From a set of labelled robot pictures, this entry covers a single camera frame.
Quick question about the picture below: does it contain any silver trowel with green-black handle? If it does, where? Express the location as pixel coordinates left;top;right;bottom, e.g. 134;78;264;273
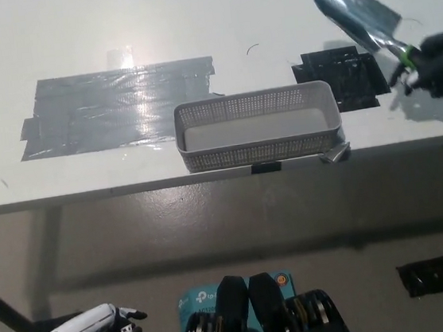
313;0;443;127

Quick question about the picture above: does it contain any black tape patch on desk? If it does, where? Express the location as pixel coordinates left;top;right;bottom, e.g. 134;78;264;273
290;42;394;117

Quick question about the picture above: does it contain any large grey duct tape patch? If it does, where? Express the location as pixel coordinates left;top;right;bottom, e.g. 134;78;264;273
11;56;231;162

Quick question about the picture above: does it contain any small black tape strip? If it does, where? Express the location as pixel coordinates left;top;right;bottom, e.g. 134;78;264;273
249;160;283;175

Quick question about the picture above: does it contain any small grey tape piece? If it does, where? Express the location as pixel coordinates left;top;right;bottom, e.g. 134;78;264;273
317;141;353;165

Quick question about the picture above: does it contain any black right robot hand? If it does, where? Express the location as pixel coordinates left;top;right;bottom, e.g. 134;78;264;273
385;29;443;106

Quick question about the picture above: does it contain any teal tp-link box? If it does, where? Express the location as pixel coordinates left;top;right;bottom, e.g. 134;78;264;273
174;271;299;332

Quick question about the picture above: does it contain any grey perforated plastic basket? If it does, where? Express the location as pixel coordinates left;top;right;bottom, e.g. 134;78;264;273
170;79;346;175

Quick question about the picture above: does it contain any black table leg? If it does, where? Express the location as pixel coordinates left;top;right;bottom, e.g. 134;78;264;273
0;274;40;332

